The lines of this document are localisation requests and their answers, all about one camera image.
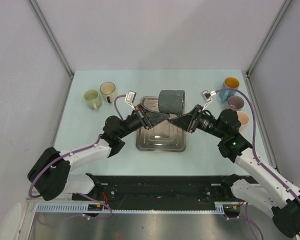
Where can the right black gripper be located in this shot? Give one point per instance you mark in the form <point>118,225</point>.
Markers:
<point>188,121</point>

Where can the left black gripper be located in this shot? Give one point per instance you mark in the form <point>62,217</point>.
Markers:
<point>151,118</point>

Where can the dark grey mug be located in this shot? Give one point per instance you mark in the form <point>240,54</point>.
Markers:
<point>171,101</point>

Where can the purple mug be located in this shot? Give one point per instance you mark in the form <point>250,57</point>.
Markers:
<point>235,103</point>

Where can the cream mug black handle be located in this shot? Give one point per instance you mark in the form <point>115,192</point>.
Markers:
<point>109,92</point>

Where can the pink orange mug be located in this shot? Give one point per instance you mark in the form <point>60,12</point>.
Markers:
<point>244,120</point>

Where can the blue butterfly mug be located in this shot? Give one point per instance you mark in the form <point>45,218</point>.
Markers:
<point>228,87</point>

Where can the green mug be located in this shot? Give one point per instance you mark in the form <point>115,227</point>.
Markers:
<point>93,99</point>

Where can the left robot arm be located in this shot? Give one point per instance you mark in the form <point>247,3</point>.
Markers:
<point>52,176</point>

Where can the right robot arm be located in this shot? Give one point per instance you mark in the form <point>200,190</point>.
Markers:
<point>274,195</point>

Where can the steel tray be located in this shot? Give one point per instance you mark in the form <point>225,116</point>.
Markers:
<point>164,137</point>

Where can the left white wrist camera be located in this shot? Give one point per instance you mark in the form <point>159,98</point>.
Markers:
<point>130,98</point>

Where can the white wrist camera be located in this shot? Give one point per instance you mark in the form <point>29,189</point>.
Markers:
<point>130,98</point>
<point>207,97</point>

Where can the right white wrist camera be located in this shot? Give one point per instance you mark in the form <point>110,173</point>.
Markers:
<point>207,97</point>

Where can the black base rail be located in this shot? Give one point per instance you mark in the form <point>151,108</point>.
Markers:
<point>164,192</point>

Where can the white slotted cable duct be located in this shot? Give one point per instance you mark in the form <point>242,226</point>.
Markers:
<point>96,208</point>

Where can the right aluminium frame post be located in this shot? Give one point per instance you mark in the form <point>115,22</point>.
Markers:
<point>269,35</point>

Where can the aluminium frame post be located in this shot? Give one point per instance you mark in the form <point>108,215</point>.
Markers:
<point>46,28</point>
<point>269,35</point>

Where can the left aluminium frame post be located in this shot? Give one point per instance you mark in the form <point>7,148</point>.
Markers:
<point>46,28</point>

